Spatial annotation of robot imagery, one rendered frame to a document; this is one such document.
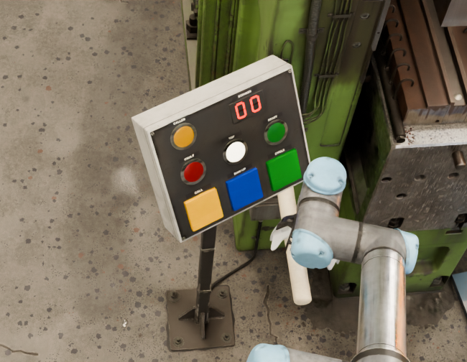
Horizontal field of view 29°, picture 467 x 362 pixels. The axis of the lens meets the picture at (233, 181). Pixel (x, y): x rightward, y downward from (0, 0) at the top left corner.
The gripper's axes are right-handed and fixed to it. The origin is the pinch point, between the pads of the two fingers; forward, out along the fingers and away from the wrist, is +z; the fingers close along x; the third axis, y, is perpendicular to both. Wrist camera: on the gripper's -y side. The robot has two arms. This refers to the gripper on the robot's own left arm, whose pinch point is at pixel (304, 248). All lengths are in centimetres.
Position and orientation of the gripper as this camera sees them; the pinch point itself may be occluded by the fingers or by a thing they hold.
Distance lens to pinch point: 194.5
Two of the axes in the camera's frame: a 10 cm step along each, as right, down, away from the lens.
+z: -0.6, 5.1, 8.6
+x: 9.4, 3.2, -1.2
